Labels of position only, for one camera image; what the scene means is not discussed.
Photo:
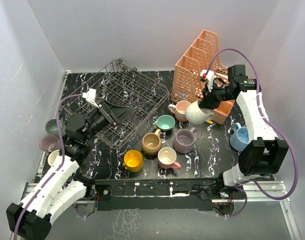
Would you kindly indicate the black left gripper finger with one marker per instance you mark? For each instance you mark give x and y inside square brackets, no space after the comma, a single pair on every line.
[105,109]
[121,113]

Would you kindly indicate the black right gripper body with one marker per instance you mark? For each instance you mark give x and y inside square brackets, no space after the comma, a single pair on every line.
[217,95]

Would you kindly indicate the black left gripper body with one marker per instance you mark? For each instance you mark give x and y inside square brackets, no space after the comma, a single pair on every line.
[98,122]

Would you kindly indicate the white speckled ceramic mug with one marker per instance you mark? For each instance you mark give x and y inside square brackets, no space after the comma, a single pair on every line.
[196,115]

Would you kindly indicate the light blue textured mug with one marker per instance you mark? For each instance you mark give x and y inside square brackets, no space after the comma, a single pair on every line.
[239,139]

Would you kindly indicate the lilac ceramic mug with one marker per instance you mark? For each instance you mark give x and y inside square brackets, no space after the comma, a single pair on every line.
[184,140]

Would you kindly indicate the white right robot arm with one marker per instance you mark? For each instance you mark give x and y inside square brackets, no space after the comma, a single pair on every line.
[261,151]

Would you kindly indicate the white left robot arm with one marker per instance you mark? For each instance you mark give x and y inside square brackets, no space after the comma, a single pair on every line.
[33,217]

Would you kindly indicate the cream pink speckled mug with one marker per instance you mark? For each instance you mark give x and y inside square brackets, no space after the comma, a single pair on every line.
[179,110]

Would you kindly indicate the tan brown mug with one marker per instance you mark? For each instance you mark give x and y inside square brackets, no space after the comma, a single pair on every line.
[151,143]

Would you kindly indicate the peach plastic file organizer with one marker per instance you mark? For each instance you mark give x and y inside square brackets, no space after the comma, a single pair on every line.
[189,73]

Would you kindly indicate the grey green mug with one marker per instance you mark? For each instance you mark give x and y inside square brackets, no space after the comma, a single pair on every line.
[52,128]

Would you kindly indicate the teal green cup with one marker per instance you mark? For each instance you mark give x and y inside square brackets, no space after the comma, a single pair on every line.
[164,122]

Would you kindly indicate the yellow mug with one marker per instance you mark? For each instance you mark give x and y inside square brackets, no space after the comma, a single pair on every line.
[133,161]

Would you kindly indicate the mauve pink mug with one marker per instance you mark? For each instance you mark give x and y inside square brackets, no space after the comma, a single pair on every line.
[50,143]

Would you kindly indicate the blue mug cream inside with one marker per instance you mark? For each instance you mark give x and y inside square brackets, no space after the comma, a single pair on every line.
[52,157]

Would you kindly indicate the pink mug white inside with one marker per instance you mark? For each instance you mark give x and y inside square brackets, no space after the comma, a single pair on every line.
[167,158]

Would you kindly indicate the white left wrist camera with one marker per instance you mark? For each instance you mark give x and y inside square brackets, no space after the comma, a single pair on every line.
[90,96]

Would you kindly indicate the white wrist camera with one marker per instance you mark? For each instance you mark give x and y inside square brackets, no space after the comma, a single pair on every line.
[207,77]
[90,96]

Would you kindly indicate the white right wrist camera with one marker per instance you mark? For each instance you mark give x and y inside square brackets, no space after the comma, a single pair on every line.
[207,77]

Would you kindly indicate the grey wire dish rack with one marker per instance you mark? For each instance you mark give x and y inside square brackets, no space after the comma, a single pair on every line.
[120,85]

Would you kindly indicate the aluminium frame rail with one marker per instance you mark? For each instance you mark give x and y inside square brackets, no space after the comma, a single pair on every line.
[254,194]

